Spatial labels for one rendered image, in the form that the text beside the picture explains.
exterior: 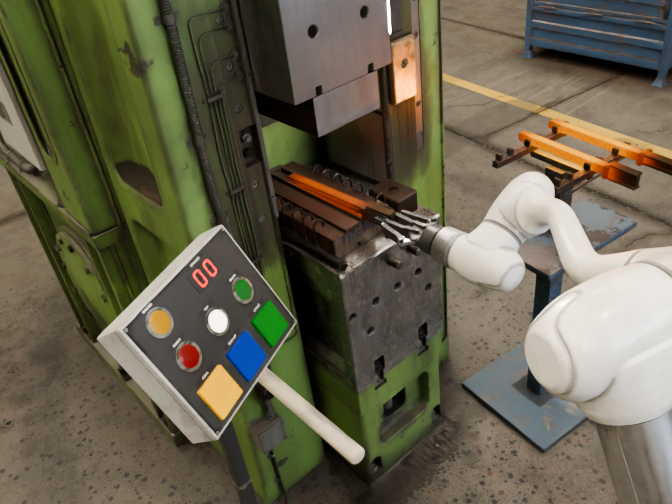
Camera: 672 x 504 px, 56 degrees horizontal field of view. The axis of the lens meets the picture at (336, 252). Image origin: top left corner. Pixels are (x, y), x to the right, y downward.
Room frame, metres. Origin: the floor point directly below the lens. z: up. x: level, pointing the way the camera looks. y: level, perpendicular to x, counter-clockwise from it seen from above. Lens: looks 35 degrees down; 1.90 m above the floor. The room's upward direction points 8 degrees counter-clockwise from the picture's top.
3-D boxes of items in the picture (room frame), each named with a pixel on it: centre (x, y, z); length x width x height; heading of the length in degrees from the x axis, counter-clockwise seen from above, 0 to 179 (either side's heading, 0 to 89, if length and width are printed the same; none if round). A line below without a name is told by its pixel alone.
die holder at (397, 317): (1.61, 0.01, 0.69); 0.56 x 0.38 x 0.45; 37
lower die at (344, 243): (1.57, 0.05, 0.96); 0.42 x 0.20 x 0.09; 37
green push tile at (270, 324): (1.03, 0.16, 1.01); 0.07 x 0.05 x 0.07; 152
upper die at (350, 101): (1.57, 0.05, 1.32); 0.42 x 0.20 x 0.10; 37
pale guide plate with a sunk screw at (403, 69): (1.70, -0.25, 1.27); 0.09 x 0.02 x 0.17; 127
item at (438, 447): (1.36, -0.10, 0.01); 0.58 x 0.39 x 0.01; 127
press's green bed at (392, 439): (1.61, 0.01, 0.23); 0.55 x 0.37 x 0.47; 37
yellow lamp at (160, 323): (0.89, 0.34, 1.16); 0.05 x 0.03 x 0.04; 127
